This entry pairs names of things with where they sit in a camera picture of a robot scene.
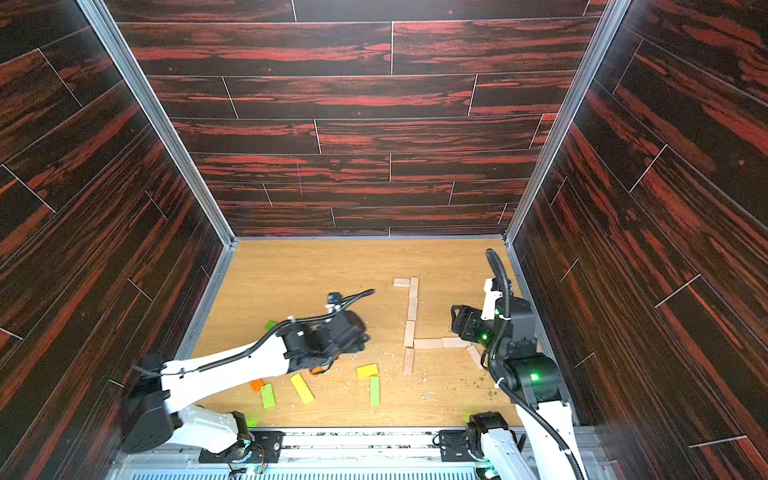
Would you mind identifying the aluminium front rail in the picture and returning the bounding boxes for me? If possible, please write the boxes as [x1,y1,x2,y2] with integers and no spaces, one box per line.
[128,427,619,480]

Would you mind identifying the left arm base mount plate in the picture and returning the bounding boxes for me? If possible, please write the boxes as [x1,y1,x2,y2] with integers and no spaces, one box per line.
[198,430,284,466]

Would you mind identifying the light green block centre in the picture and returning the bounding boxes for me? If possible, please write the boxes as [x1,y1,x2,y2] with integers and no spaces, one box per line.
[369,375,381,406]

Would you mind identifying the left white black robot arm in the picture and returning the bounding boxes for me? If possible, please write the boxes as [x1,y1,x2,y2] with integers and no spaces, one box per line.
[120,290,373,454]

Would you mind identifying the light green block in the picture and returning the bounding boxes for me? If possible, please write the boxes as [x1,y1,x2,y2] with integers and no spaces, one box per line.
[260,384,276,409]
[369,375,381,406]

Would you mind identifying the natural wood block printed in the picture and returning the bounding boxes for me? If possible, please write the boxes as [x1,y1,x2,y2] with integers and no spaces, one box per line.
[403,347,415,375]

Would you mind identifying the natural wood block body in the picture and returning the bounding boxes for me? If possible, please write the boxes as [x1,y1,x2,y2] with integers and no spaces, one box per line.
[403,320,415,348]

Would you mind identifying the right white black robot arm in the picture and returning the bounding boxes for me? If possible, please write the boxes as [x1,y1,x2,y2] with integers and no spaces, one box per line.
[451,249,587,479]

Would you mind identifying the orange block lower left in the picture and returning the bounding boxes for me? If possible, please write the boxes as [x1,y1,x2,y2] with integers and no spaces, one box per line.
[250,379,265,392]

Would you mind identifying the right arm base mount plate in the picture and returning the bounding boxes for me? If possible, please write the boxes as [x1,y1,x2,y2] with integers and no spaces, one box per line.
[432,429,480,463]

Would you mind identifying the short yellow block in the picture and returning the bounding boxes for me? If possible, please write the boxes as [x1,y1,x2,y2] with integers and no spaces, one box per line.
[356,364,379,379]

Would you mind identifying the natural wood block neck top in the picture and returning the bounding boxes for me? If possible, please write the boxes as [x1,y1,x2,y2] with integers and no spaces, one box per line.
[409,277,419,298]

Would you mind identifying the yellow block lower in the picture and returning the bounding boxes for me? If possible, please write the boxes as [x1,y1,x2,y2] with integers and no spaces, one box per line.
[290,373,315,404]

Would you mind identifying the light green block left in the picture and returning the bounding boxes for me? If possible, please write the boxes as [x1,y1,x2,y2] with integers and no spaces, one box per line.
[260,384,276,409]

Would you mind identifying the natural wood block diagonal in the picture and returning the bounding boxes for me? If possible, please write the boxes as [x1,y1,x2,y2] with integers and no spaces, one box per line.
[413,338,443,350]

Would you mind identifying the natural wood block neck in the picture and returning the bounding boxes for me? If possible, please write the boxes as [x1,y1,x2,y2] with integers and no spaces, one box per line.
[407,297,418,322]
[409,277,419,298]

